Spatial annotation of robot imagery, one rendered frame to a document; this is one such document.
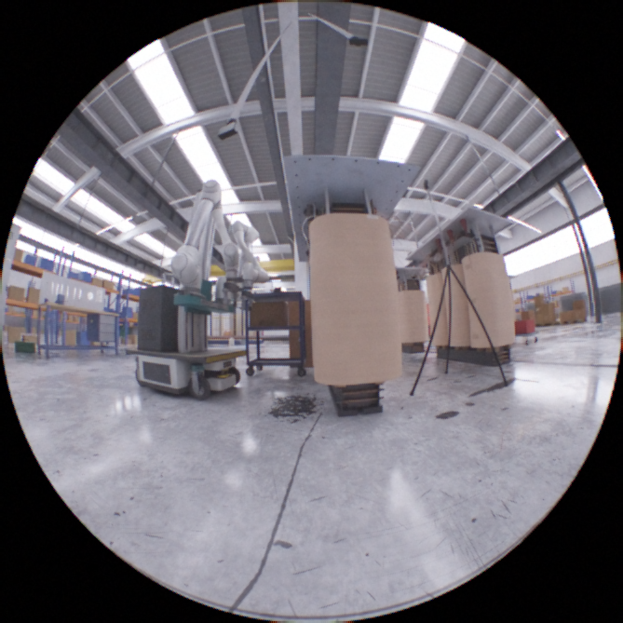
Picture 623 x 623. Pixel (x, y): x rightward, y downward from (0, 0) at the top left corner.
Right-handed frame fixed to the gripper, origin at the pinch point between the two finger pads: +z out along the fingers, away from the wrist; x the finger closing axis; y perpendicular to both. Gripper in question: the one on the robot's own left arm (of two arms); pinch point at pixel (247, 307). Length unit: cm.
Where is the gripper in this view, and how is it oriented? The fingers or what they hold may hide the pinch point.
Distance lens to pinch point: 170.0
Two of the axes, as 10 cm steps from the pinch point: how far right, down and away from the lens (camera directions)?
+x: 1.2, 1.1, 9.9
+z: 0.3, 9.9, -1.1
